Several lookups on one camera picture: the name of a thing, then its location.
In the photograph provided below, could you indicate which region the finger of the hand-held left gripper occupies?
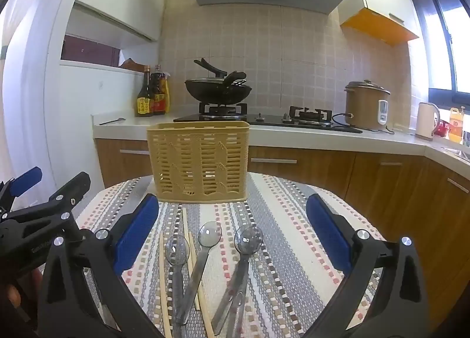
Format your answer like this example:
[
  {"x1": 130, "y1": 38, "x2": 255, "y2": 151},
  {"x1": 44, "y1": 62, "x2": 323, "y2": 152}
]
[
  {"x1": 0, "y1": 172, "x2": 91, "y2": 228},
  {"x1": 0, "y1": 166, "x2": 43, "y2": 214}
]

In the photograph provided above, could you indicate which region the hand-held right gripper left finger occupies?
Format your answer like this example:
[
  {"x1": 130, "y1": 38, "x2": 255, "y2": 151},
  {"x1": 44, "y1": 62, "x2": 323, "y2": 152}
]
[{"x1": 37, "y1": 194, "x2": 173, "y2": 338}]

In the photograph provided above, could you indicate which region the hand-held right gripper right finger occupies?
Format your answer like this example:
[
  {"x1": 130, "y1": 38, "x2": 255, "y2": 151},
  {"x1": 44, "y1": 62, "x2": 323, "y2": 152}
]
[{"x1": 286, "y1": 193, "x2": 430, "y2": 338}]

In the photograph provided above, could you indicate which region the clear plastic spoon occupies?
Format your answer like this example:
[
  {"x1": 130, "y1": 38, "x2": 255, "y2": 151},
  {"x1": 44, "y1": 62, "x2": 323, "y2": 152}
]
[
  {"x1": 165, "y1": 234, "x2": 192, "y2": 326},
  {"x1": 176, "y1": 220, "x2": 223, "y2": 326},
  {"x1": 224, "y1": 291, "x2": 245, "y2": 338},
  {"x1": 211, "y1": 225, "x2": 264, "y2": 337}
]

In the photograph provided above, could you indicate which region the wooden chopstick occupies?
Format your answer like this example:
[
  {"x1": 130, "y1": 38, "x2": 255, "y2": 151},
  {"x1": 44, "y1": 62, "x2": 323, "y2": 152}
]
[
  {"x1": 188, "y1": 231, "x2": 215, "y2": 338},
  {"x1": 182, "y1": 208, "x2": 202, "y2": 311}
]

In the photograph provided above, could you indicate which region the yellow plastic utensil basket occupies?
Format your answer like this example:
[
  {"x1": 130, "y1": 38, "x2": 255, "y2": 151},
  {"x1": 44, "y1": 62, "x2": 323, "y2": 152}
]
[{"x1": 146, "y1": 121, "x2": 251, "y2": 203}]

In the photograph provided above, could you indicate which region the person's left hand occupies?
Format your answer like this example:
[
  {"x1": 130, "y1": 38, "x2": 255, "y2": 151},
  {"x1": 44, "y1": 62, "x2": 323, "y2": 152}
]
[{"x1": 0, "y1": 268, "x2": 43, "y2": 324}]

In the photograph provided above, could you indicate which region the striped woven table mat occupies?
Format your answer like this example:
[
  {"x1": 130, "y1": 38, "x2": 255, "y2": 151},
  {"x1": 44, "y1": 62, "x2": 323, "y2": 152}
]
[{"x1": 37, "y1": 173, "x2": 390, "y2": 338}]

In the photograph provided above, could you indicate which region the white kitchen countertop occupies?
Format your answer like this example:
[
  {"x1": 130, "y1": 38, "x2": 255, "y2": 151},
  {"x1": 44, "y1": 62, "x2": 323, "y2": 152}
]
[{"x1": 92, "y1": 110, "x2": 470, "y2": 173}]

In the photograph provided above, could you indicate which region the dark soy sauce bottle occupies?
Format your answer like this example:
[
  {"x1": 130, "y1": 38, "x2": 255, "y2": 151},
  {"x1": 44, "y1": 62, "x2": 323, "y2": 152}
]
[{"x1": 137, "y1": 65, "x2": 154, "y2": 117}]

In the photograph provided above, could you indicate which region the black gas stove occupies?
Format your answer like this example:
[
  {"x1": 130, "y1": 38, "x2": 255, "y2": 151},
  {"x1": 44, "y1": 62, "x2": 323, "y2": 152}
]
[{"x1": 173, "y1": 103, "x2": 363, "y2": 134}]

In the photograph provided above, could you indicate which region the dark sauce bottle red label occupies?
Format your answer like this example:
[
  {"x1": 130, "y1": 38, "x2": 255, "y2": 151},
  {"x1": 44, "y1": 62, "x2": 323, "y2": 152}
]
[{"x1": 150, "y1": 64, "x2": 167, "y2": 115}]

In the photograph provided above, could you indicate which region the brown rice cooker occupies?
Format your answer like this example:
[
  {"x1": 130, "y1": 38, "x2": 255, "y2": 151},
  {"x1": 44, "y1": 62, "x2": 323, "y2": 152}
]
[{"x1": 344, "y1": 81, "x2": 391, "y2": 131}]

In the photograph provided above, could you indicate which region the yellow sauce bottle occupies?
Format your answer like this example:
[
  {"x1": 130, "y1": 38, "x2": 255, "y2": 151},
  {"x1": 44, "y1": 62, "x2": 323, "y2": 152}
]
[{"x1": 163, "y1": 73, "x2": 172, "y2": 114}]

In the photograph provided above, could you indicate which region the beige electric kettle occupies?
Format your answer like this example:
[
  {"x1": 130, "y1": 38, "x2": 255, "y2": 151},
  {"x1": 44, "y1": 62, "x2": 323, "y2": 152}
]
[{"x1": 416, "y1": 102, "x2": 440, "y2": 141}]

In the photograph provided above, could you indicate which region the steel kitchen sink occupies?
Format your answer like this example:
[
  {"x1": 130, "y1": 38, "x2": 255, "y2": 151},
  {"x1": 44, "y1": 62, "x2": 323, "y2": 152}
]
[{"x1": 441, "y1": 146, "x2": 470, "y2": 162}]

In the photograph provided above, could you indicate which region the black wok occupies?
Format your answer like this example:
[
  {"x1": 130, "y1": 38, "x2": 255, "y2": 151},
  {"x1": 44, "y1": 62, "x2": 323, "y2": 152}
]
[{"x1": 184, "y1": 79, "x2": 253, "y2": 103}]

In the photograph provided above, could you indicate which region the yellow cooking oil bottle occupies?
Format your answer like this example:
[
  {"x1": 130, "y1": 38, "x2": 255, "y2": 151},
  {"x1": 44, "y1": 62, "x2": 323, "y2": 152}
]
[{"x1": 449, "y1": 106, "x2": 466, "y2": 144}]

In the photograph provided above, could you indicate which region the black cooking utensil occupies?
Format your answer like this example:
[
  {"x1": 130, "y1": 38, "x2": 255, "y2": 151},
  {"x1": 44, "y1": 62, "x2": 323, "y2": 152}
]
[
  {"x1": 222, "y1": 71, "x2": 247, "y2": 89},
  {"x1": 194, "y1": 59, "x2": 227, "y2": 79}
]

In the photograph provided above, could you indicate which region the dark framed window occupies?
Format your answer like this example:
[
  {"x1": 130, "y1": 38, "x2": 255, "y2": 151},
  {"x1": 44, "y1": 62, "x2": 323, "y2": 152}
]
[{"x1": 411, "y1": 0, "x2": 470, "y2": 103}]

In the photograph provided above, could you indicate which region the black power cable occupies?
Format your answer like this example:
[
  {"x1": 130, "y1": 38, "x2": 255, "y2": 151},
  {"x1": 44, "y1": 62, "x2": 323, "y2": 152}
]
[{"x1": 330, "y1": 113, "x2": 354, "y2": 128}]

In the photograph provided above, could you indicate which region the white and orange wall cabinet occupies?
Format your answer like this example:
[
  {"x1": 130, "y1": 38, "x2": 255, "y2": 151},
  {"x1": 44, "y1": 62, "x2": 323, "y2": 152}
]
[{"x1": 338, "y1": 0, "x2": 420, "y2": 46}]

